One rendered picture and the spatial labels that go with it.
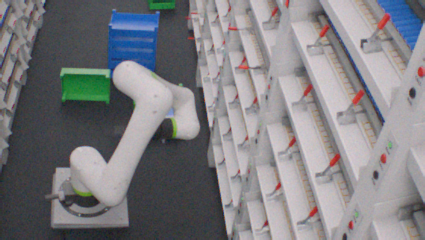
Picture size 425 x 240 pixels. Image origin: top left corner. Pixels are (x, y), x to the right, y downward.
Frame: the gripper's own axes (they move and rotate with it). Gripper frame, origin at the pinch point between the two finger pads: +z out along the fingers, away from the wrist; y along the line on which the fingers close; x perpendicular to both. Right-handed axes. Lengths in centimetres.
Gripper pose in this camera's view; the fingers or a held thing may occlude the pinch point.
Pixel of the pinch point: (112, 131)
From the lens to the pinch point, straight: 220.7
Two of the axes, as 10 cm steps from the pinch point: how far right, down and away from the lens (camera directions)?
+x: -0.7, -10.0, 0.5
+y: -4.7, 0.8, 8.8
